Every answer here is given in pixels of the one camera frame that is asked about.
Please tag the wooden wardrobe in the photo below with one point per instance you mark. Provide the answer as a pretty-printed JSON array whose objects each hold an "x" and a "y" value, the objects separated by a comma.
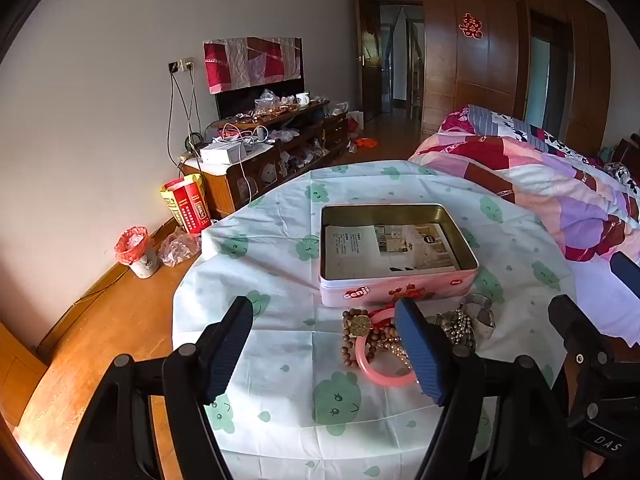
[{"x": 480, "y": 75}]

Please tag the red patterned cover cloth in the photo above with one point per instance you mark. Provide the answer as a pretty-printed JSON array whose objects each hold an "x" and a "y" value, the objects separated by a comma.
[{"x": 240, "y": 62}]

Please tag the trash bin with red bag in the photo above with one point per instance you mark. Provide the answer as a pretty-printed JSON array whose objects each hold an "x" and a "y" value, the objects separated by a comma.
[{"x": 137, "y": 255}]

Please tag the white cardboard box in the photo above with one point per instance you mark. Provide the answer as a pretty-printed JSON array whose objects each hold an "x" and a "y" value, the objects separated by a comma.
[{"x": 222, "y": 152}]

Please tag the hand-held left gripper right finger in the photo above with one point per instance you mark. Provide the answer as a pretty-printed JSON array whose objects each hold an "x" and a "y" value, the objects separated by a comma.
[{"x": 419, "y": 355}]

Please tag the orange item on floor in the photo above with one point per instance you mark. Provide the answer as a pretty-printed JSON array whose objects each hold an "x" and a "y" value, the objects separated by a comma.
[{"x": 365, "y": 143}]

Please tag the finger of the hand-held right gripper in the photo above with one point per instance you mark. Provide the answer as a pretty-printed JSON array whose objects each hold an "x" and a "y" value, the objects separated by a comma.
[
  {"x": 626, "y": 271},
  {"x": 575, "y": 325}
]

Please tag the pink bangle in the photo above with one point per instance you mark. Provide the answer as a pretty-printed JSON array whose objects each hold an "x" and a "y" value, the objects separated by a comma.
[{"x": 364, "y": 367}]

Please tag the red paper wardrobe decoration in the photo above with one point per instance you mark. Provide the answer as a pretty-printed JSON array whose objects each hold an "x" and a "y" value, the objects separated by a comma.
[{"x": 471, "y": 25}]

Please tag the white mug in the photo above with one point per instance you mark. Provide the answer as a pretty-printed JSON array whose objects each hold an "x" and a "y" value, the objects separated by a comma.
[{"x": 302, "y": 99}]

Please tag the wall power socket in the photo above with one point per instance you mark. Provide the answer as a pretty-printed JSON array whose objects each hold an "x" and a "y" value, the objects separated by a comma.
[{"x": 181, "y": 65}]

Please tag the pink tin box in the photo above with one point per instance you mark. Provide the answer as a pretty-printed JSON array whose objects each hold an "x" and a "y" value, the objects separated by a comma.
[{"x": 400, "y": 287}]

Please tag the pink patchwork quilt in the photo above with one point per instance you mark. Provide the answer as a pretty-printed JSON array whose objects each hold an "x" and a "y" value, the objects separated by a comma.
[{"x": 550, "y": 185}]

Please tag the red yellow paper bag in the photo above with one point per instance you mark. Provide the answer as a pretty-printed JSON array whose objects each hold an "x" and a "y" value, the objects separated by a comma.
[{"x": 187, "y": 205}]

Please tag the wooden door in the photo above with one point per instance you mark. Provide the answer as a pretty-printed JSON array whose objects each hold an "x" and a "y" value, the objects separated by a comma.
[{"x": 369, "y": 60}]

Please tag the printed paper leaflet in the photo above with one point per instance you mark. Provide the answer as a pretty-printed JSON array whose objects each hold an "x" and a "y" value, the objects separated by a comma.
[{"x": 380, "y": 252}]

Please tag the clear plastic bag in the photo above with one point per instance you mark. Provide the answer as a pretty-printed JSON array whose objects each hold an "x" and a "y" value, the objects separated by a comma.
[{"x": 177, "y": 250}]

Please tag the wooden television cabinet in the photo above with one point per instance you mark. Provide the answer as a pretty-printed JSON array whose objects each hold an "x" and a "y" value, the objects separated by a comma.
[{"x": 300, "y": 135}]

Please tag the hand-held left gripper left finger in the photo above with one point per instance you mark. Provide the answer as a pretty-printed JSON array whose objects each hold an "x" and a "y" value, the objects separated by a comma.
[{"x": 230, "y": 352}]

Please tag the black television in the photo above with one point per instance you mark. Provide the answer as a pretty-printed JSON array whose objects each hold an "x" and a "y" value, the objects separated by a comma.
[{"x": 240, "y": 102}]

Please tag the silver cuff bangle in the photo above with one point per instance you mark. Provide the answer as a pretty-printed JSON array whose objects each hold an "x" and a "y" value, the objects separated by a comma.
[{"x": 483, "y": 325}]

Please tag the gold coin pendant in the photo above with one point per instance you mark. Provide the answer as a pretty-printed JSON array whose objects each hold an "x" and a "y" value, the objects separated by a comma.
[{"x": 360, "y": 324}]

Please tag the white green-cloud tablecloth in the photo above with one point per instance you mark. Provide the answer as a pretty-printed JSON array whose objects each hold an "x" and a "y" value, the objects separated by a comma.
[{"x": 280, "y": 280}]

